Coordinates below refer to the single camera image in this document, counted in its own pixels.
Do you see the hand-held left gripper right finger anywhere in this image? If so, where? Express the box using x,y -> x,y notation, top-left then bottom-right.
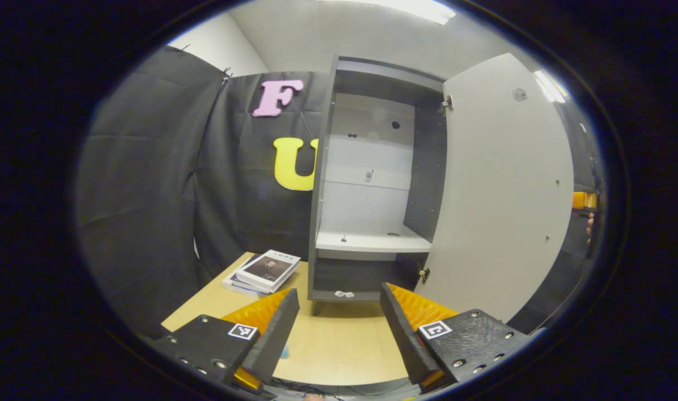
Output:
379,282 -> 532,395

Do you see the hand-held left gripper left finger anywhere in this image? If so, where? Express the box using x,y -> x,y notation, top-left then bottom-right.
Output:
153,288 -> 301,393

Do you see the dark grey cabinet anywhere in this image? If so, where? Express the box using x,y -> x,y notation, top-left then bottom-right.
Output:
307,55 -> 448,317

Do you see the dark blue book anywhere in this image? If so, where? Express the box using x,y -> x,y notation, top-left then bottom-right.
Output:
229,255 -> 273,295

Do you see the plain white book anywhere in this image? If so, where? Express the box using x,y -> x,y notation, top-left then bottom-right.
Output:
222,256 -> 264,297

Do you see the white book with portrait cover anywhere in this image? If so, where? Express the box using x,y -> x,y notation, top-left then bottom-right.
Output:
235,250 -> 301,293

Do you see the small ceiling light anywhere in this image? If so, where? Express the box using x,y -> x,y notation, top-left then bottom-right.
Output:
534,70 -> 569,104

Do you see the black backdrop cloth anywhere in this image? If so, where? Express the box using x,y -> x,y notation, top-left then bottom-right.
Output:
75,45 -> 604,340

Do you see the tangle of black cables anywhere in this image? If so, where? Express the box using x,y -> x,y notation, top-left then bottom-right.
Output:
272,379 -> 345,400

